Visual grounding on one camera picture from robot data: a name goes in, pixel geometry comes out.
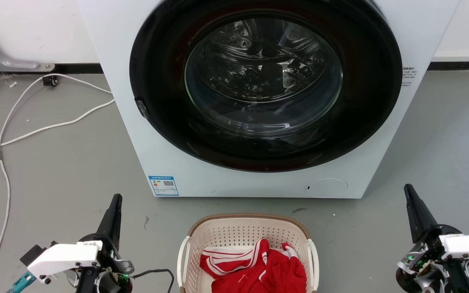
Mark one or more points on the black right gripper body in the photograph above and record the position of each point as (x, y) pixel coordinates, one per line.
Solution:
(426, 264)

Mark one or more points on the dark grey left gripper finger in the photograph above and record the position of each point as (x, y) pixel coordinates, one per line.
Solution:
(112, 221)

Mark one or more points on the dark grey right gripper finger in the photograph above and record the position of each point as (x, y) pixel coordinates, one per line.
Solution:
(418, 215)

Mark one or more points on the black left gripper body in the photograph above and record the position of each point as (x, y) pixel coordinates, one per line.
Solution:
(112, 268)

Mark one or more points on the beige perforated laundry basket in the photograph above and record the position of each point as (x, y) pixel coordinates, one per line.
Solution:
(234, 232)

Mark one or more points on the white left wrist housing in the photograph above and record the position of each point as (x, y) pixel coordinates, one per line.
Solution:
(61, 258)

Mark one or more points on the blue energy label sticker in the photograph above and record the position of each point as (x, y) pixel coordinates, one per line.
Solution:
(163, 185)

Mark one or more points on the white front-loading washing machine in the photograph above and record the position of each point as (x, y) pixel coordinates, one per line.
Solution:
(153, 154)

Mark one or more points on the teal connector piece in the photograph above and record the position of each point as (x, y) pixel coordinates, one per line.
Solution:
(20, 283)

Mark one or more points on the round white filter cover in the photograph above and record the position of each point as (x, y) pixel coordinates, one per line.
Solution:
(326, 188)

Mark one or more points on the small printed text label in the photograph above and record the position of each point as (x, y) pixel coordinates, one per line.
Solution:
(407, 75)

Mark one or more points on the red garment with white stripes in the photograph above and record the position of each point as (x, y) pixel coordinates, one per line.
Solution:
(275, 272)

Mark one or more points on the small black floor fixture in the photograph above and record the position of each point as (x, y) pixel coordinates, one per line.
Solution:
(50, 80)

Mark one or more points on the round black washer door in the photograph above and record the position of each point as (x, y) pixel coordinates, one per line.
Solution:
(161, 61)

